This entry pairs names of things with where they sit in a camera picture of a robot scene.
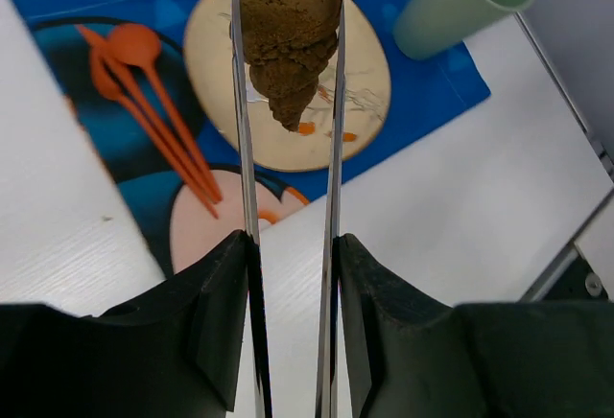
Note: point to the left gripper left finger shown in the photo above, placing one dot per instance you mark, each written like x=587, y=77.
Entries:
x=172, y=351

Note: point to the orange knife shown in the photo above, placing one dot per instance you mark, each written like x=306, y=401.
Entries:
x=115, y=81

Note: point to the green cup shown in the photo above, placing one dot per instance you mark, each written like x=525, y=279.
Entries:
x=427, y=27

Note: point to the metal tongs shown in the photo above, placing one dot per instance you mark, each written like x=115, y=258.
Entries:
x=327, y=377

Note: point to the orange spoon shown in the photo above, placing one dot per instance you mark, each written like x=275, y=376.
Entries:
x=137, y=45

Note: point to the blue placemat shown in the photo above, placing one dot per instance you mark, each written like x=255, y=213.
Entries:
x=424, y=97

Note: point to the beige decorated plate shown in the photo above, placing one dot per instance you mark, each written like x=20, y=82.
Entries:
x=207, y=53

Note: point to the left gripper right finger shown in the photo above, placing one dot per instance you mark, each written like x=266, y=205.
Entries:
x=409, y=355

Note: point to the dark brown bread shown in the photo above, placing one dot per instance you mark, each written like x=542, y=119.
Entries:
x=287, y=45

